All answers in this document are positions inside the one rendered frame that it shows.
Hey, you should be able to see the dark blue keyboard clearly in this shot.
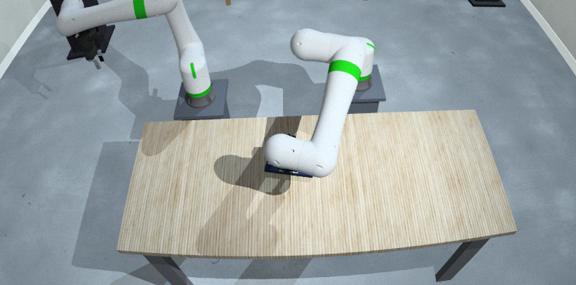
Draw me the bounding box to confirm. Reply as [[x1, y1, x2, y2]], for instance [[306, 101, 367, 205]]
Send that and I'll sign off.
[[265, 162, 313, 178]]

